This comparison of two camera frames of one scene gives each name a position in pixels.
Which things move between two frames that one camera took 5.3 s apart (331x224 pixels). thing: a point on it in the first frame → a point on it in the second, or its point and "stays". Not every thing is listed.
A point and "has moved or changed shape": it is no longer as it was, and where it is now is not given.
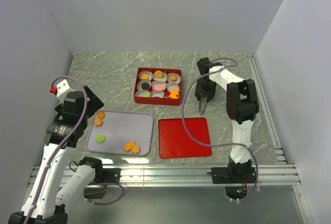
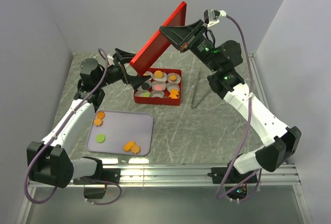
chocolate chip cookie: (101, 115) stays
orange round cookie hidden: (158, 74) stays
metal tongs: (202, 102) has moved or changed shape
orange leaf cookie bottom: (135, 149) stays
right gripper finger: (198, 95) → (179, 34)
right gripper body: (205, 87) → (199, 46)
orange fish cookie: (174, 93) stays
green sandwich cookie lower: (100, 138) stays
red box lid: (174, 142) → (158, 43)
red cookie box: (156, 86) stays
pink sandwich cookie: (159, 87) stays
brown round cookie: (173, 77) stays
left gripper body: (94, 104) → (116, 73)
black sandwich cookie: (145, 86) stays
